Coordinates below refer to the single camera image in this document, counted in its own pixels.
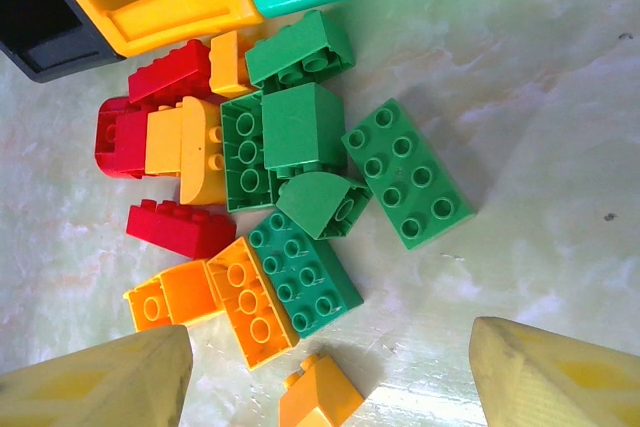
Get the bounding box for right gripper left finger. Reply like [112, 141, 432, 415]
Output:
[0, 324, 194, 427]

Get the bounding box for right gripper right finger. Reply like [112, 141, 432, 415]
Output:
[468, 316, 640, 427]

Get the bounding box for small yellow lego brick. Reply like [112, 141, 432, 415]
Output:
[143, 105, 185, 178]
[122, 258, 227, 334]
[208, 30, 259, 100]
[278, 353, 367, 427]

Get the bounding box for long green lego brick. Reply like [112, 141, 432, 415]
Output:
[340, 97, 476, 252]
[218, 90, 282, 213]
[246, 209, 365, 340]

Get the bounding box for yellow curved lego brick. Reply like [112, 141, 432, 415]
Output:
[178, 95, 230, 207]

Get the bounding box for green curved lego brick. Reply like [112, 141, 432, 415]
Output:
[275, 170, 374, 241]

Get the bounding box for long red lego brick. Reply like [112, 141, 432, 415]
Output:
[127, 38, 214, 107]
[125, 198, 238, 261]

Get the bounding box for long yellow lego brick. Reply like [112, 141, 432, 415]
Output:
[205, 235, 302, 372]

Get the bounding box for short red lego brick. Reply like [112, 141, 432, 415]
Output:
[94, 95, 154, 180]

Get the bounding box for black plastic bin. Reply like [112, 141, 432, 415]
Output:
[0, 0, 127, 83]

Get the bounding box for yellow plastic bin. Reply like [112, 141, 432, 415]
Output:
[37, 0, 266, 59]

